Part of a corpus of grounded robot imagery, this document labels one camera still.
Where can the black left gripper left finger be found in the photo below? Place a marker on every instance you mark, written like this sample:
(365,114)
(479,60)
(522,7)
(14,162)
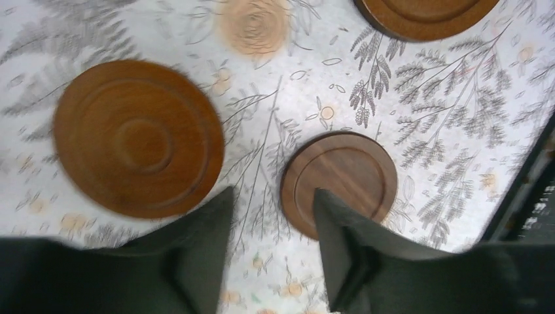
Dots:
(177,268)

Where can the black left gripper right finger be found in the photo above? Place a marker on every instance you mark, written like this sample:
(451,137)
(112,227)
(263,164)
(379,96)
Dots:
(370,269)

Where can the dark walnut coaster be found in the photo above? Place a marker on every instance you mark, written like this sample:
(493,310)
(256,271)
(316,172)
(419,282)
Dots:
(353,167)

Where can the brown wooden coaster far left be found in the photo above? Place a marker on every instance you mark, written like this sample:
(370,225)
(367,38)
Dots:
(139,139)

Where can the brown wooden coaster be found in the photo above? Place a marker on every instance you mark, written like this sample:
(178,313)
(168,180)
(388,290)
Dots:
(420,21)
(139,139)

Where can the brown wooden coaster far middle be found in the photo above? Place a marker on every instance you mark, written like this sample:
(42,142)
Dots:
(420,21)

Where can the black white chessboard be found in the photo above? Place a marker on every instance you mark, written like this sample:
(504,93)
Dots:
(526,212)

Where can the floral tablecloth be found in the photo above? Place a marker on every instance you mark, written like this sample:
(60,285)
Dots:
(458,116)

